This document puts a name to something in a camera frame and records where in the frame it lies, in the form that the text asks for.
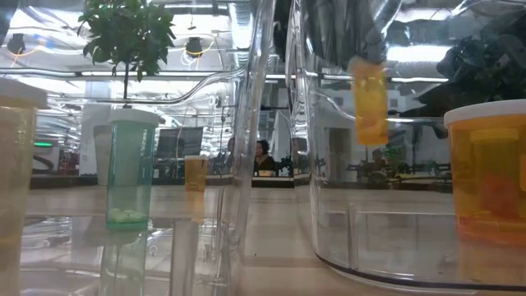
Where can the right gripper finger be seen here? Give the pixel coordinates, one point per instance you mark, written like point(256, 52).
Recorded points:
point(367, 45)

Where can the small orange pill bottle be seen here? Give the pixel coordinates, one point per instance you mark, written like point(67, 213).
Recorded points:
point(370, 107)

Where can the large orange pill bottle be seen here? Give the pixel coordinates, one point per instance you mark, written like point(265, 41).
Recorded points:
point(462, 185)
point(196, 174)

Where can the small green pill bottle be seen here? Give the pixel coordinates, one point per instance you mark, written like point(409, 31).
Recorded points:
point(131, 172)

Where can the small pale amber pill bottle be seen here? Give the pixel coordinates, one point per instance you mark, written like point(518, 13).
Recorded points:
point(16, 164)

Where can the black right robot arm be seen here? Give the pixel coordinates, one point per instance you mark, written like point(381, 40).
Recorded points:
point(509, 61)

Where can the clear plastic bin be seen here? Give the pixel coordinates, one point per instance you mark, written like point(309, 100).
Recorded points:
point(213, 103)
point(328, 205)

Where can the person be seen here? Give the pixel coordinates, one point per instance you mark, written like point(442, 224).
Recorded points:
point(264, 158)

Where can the dark monitor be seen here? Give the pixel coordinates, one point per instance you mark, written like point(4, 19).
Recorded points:
point(178, 141)

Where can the green leafy plant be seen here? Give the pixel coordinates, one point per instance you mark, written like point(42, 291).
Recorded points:
point(127, 33)

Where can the green light strip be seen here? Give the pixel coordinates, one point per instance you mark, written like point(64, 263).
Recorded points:
point(43, 144)

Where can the black aluminium table frame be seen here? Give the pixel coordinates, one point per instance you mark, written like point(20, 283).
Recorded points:
point(74, 181)

